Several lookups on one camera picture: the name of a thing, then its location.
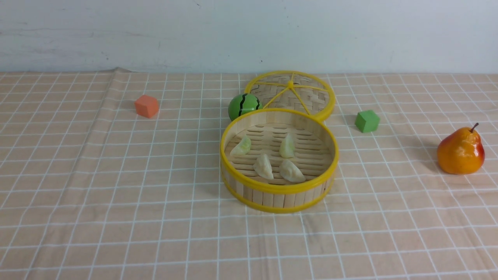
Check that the pale green dumpling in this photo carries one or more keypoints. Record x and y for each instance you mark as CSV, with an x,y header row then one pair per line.
x,y
242,148
287,148

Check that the cream white dumpling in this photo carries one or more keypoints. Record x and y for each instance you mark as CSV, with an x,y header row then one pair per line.
x,y
263,167
290,172

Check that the bamboo steamer tray yellow rim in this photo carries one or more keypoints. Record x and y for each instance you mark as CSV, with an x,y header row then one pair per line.
x,y
316,155

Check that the bamboo steamer lid yellow rim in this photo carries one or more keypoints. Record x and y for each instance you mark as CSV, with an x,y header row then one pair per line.
x,y
294,90

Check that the green watermelon toy ball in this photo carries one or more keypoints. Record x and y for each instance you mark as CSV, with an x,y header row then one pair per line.
x,y
242,104

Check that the orange foam cube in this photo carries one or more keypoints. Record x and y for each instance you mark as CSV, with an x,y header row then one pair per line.
x,y
147,106

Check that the green foam cube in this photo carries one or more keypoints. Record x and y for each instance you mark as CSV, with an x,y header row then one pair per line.
x,y
367,121

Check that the beige checked tablecloth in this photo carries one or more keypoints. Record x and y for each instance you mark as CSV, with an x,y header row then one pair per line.
x,y
92,191

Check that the orange yellow toy pear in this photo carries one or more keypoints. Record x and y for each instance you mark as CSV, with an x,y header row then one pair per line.
x,y
461,152

